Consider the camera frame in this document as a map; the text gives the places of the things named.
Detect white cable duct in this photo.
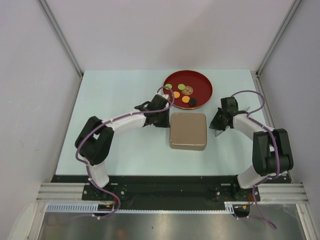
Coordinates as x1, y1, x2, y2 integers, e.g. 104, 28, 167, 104
46, 203, 114, 214
224, 201, 253, 214

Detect white cable duct left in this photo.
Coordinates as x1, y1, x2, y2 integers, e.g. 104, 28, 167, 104
46, 203, 114, 214

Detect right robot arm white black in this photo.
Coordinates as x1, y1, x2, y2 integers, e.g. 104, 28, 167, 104
209, 96, 294, 201

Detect black round cookie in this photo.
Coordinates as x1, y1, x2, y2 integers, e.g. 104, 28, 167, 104
189, 98, 197, 106

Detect tan square tin lid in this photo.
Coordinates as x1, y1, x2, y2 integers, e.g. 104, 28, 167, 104
169, 112, 207, 145

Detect white cable duct right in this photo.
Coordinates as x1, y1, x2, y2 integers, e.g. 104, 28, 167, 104
224, 201, 253, 214

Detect tan square tin box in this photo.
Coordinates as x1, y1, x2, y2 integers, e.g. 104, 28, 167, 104
169, 142, 207, 151

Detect round red lacquer tray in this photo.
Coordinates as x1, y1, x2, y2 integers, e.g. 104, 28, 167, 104
163, 70, 214, 110

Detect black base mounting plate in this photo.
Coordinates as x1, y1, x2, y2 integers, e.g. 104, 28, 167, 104
51, 175, 289, 211

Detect green round cookie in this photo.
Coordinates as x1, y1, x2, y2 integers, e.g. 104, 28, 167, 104
165, 83, 172, 89
177, 84, 186, 91

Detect metal tongs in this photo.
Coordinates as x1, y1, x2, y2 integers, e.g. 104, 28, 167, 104
209, 107, 250, 137

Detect orange round cookie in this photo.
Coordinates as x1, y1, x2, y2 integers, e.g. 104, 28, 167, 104
174, 91, 180, 99
181, 95, 190, 104

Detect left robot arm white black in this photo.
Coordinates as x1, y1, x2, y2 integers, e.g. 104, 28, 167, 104
74, 93, 172, 200

